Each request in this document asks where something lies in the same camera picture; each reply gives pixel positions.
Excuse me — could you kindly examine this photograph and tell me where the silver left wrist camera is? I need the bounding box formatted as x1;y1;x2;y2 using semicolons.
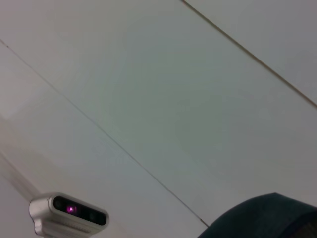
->
28;192;110;237

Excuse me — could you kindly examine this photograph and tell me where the dark teal insulated lunch bag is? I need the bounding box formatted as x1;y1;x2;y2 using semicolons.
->
197;192;317;238

